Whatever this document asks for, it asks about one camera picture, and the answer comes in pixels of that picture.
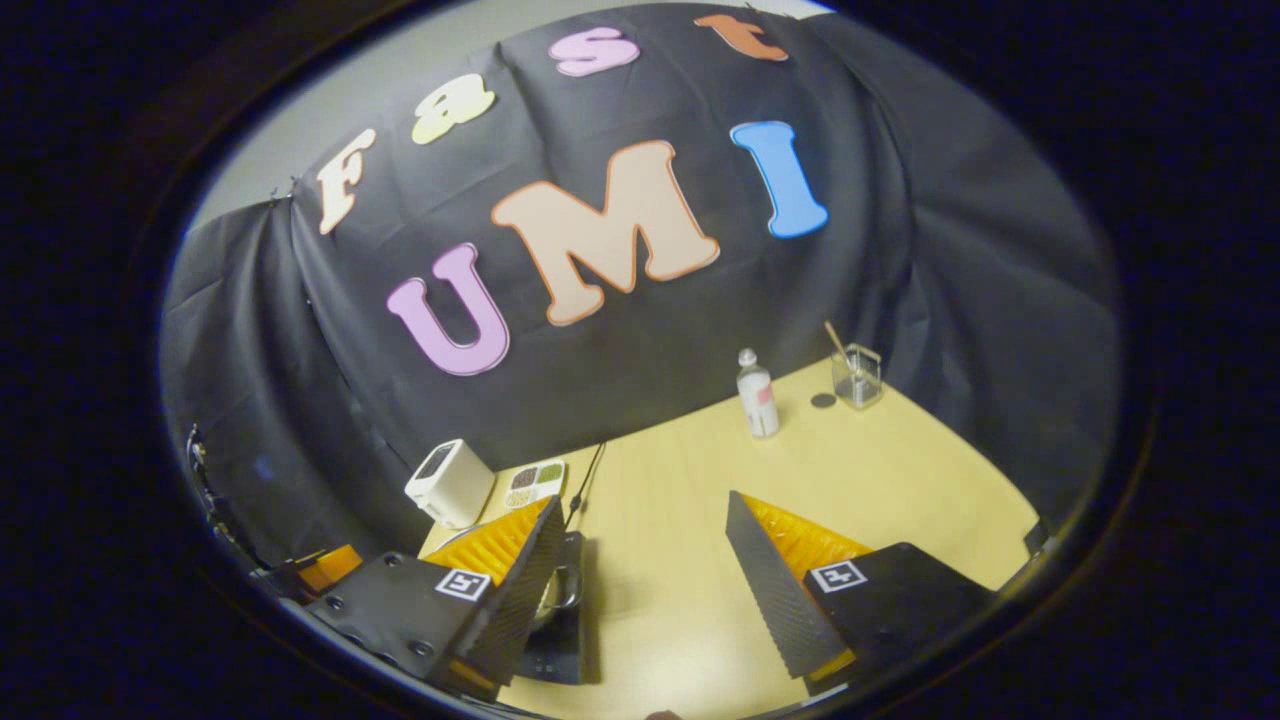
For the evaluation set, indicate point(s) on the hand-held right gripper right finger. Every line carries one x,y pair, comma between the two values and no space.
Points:
765,600

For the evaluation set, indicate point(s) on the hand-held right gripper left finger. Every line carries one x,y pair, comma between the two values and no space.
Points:
530,590

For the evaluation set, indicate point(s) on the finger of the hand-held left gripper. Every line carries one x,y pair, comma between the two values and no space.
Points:
335,567

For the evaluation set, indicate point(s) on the black induction cooktop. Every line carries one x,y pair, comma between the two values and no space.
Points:
575,650

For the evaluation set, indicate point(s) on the white divided dish of beans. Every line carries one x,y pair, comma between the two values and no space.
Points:
535,483

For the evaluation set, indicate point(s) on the white toaster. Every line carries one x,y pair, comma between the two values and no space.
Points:
450,485

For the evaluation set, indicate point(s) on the small white bottle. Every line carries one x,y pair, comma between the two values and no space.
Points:
758,400

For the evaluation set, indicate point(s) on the small black disc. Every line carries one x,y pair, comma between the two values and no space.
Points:
823,400

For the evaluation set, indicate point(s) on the clear glass cup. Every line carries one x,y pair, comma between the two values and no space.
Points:
858,380

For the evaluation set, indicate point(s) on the wooden stick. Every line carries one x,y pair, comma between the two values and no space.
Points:
838,345

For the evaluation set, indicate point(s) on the dark equipment stand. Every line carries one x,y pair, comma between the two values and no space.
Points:
1040,540

